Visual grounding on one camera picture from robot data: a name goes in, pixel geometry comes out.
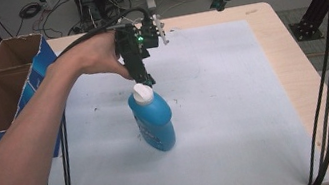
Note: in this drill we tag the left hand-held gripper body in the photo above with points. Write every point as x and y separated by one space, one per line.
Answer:
137 44

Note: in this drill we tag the person's left hand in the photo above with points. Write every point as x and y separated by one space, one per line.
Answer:
95 56

